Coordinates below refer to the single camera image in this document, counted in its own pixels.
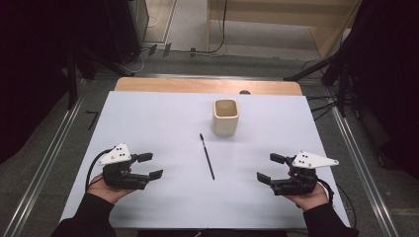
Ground white table mat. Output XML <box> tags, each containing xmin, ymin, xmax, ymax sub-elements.
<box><xmin>58</xmin><ymin>90</ymin><xmax>351</xmax><ymax>230</ymax></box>

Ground dark cabinet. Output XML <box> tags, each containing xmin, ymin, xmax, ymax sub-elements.
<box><xmin>105</xmin><ymin>0</ymin><xmax>150</xmax><ymax>65</ymax></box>

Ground thin black cable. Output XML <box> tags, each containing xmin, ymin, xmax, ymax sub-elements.
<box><xmin>335</xmin><ymin>182</ymin><xmax>360</xmax><ymax>230</ymax></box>

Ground cream square cup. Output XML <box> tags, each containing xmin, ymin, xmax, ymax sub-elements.
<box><xmin>211</xmin><ymin>98</ymin><xmax>240</xmax><ymax>136</ymax></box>

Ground light wooden shelf unit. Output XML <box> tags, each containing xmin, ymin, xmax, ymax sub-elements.
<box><xmin>206</xmin><ymin>0</ymin><xmax>364</xmax><ymax>61</ymax></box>

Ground white floor cable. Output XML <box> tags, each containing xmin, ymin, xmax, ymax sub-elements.
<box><xmin>130</xmin><ymin>14</ymin><xmax>160</xmax><ymax>74</ymax></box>

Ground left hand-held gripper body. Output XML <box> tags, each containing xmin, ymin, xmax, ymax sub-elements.
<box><xmin>96</xmin><ymin>142</ymin><xmax>151</xmax><ymax>191</ymax></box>

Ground black curtain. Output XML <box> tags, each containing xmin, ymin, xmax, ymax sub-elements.
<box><xmin>0</xmin><ymin>0</ymin><xmax>112</xmax><ymax>166</ymax></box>
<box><xmin>340</xmin><ymin>0</ymin><xmax>419</xmax><ymax>182</ymax></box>

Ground black metal stand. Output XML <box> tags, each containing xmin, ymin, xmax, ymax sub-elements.
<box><xmin>65</xmin><ymin>48</ymin><xmax>135</xmax><ymax>112</ymax></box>
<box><xmin>284</xmin><ymin>48</ymin><xmax>351</xmax><ymax>119</ymax></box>

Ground left hand-held gripper black cable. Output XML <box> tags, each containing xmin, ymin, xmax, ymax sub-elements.
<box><xmin>84</xmin><ymin>148</ymin><xmax>115</xmax><ymax>194</ymax></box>

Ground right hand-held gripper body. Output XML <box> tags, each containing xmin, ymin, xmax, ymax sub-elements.
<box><xmin>270</xmin><ymin>150</ymin><xmax>340</xmax><ymax>198</ymax></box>

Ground metal floor rail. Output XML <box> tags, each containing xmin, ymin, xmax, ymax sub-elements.
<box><xmin>330</xmin><ymin>107</ymin><xmax>401</xmax><ymax>237</ymax></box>
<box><xmin>1</xmin><ymin>95</ymin><xmax>86</xmax><ymax>237</ymax></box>

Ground hand-held gripper black cable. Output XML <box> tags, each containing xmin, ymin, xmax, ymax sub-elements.
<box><xmin>315</xmin><ymin>177</ymin><xmax>335</xmax><ymax>205</ymax></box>
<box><xmin>84</xmin><ymin>148</ymin><xmax>115</xmax><ymax>194</ymax></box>

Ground person's right hand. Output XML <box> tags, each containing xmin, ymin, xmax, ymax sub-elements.
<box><xmin>285</xmin><ymin>169</ymin><xmax>330</xmax><ymax>212</ymax></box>

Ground person's left hand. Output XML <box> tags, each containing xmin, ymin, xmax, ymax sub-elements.
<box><xmin>86</xmin><ymin>171</ymin><xmax>136</xmax><ymax>205</ymax></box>

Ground long black floor cable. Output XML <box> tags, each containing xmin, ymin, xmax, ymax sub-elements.
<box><xmin>171</xmin><ymin>0</ymin><xmax>229</xmax><ymax>55</ymax></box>

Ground wooden table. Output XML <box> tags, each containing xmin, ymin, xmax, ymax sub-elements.
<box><xmin>113</xmin><ymin>76</ymin><xmax>303</xmax><ymax>97</ymax></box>

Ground right hand-held gripper black cable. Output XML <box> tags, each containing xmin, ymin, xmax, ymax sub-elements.
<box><xmin>315</xmin><ymin>177</ymin><xmax>335</xmax><ymax>205</ymax></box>

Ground bundle of black floor cables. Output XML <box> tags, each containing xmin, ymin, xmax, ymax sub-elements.
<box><xmin>305</xmin><ymin>93</ymin><xmax>340</xmax><ymax>121</ymax></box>

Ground thin black pen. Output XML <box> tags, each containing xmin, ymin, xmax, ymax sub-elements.
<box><xmin>199</xmin><ymin>132</ymin><xmax>215</xmax><ymax>181</ymax></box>

